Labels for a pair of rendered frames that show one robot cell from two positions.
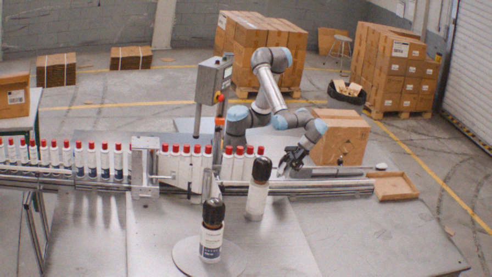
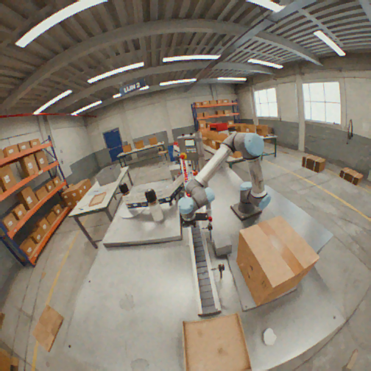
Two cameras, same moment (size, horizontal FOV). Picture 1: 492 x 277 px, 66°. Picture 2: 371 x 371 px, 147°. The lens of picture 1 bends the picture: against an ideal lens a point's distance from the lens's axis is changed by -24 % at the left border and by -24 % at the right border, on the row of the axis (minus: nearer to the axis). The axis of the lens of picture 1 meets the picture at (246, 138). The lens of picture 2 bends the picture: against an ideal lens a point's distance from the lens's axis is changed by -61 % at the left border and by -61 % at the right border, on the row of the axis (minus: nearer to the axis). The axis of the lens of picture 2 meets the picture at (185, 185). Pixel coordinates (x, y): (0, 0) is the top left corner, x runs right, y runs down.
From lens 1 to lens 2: 2.57 m
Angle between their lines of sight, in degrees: 92
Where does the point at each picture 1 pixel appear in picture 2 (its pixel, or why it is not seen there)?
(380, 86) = not seen: outside the picture
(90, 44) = (341, 162)
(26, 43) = (314, 149)
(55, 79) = (310, 165)
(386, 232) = (129, 306)
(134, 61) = (350, 177)
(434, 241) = (99, 345)
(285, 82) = not seen: outside the picture
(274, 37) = not seen: outside the picture
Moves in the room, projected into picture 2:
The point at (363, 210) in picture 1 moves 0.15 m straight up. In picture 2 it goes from (166, 297) to (157, 287)
